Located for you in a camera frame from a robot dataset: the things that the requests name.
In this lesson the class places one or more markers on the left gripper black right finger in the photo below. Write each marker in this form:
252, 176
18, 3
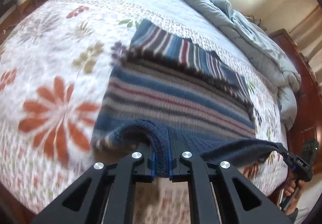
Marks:
219, 193

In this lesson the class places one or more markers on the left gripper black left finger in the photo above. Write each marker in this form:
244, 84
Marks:
104, 193

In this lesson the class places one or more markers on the blue striped knit sweater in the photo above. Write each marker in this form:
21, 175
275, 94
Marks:
165, 88

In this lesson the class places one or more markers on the grey sleeve right forearm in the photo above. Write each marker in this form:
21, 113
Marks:
292, 213

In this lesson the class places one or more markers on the person's right hand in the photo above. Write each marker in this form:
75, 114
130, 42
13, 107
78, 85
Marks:
289, 189

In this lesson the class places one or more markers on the grey-green comforter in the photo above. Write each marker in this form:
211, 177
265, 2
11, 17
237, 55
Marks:
264, 54

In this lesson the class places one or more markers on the white floral quilted bedspread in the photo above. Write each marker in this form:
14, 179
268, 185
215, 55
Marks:
55, 67

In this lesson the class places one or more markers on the dark wooden bed frame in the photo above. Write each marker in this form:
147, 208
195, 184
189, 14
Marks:
307, 124

